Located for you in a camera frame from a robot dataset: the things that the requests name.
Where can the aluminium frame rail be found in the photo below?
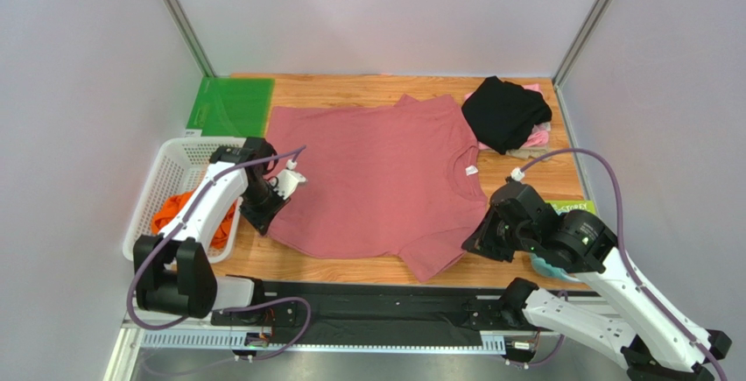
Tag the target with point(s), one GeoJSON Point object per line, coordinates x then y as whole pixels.
{"type": "Point", "coordinates": [192, 350]}

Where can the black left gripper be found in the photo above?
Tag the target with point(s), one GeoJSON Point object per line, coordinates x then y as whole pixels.
{"type": "Point", "coordinates": [263, 220]}

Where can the pink folded t-shirt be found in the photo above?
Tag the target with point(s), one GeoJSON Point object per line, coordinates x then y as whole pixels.
{"type": "Point", "coordinates": [539, 135]}

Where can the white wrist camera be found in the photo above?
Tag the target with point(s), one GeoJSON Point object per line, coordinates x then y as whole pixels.
{"type": "Point", "coordinates": [288, 180]}
{"type": "Point", "coordinates": [517, 174]}

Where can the dusty red t-shirt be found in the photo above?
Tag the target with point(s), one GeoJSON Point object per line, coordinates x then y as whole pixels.
{"type": "Point", "coordinates": [398, 180]}

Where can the white plastic laundry basket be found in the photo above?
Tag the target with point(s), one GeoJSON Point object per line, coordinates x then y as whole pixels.
{"type": "Point", "coordinates": [179, 167]}

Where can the black folded t-shirt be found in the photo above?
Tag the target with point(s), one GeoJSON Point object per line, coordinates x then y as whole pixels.
{"type": "Point", "coordinates": [504, 112]}

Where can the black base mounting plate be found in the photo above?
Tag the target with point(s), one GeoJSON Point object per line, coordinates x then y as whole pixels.
{"type": "Point", "coordinates": [377, 315]}

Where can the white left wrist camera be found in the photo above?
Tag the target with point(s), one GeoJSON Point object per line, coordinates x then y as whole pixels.
{"type": "Point", "coordinates": [288, 180]}

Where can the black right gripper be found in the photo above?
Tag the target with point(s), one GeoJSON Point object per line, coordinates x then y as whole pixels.
{"type": "Point", "coordinates": [489, 233]}

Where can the green children's book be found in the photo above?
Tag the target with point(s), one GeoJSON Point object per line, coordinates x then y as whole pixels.
{"type": "Point", "coordinates": [566, 206]}

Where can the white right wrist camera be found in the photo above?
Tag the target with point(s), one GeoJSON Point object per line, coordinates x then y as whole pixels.
{"type": "Point", "coordinates": [517, 174]}

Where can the green plastic folder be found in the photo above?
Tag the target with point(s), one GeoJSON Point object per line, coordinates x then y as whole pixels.
{"type": "Point", "coordinates": [232, 107]}

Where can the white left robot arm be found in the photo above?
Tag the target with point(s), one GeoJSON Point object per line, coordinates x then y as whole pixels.
{"type": "Point", "coordinates": [173, 274]}

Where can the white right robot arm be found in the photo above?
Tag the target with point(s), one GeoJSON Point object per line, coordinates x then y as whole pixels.
{"type": "Point", "coordinates": [650, 338]}

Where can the beige folded t-shirt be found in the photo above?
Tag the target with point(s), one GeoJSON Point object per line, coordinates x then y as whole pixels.
{"type": "Point", "coordinates": [527, 153]}

